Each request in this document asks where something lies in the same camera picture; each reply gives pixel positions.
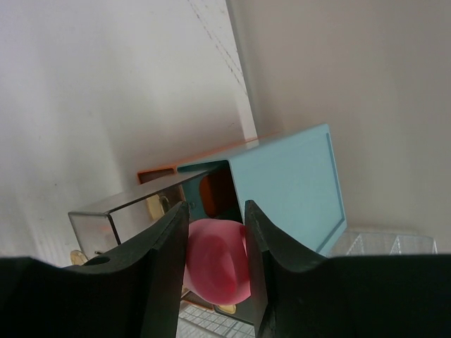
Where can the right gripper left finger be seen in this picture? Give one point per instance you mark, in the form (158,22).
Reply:
(133,290)

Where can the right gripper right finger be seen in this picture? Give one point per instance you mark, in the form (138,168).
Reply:
(425,291)

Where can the clear drawer gold knob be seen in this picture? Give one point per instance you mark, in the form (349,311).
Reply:
(106,224)

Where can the pink cap bottle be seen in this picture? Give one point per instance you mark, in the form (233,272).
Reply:
(216,264)

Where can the teal mini drawer chest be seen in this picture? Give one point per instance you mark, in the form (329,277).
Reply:
(292,177)

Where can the white wire desk organizer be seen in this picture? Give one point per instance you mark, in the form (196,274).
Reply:
(355,289)

